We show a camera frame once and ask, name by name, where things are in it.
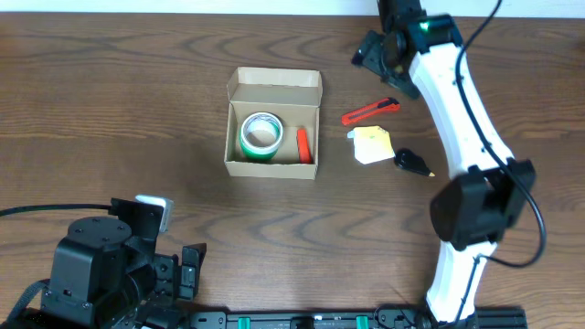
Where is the brown cardboard box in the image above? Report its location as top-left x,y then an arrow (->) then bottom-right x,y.
224,67 -> 323,179

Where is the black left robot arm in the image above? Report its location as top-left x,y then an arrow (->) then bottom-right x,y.
2,217 -> 207,328

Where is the red box cutter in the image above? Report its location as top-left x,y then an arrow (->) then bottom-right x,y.
341,97 -> 400,126

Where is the yellow white sticky note pad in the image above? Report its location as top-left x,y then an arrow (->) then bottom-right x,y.
347,126 -> 395,165

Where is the green tape roll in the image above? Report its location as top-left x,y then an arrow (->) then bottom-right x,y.
239,133 -> 282,162

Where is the white tape roll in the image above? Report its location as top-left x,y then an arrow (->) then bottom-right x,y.
239,112 -> 283,157

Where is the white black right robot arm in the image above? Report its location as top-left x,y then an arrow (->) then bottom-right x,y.
352,0 -> 536,328

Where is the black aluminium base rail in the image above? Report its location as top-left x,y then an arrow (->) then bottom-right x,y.
190,305 -> 528,329

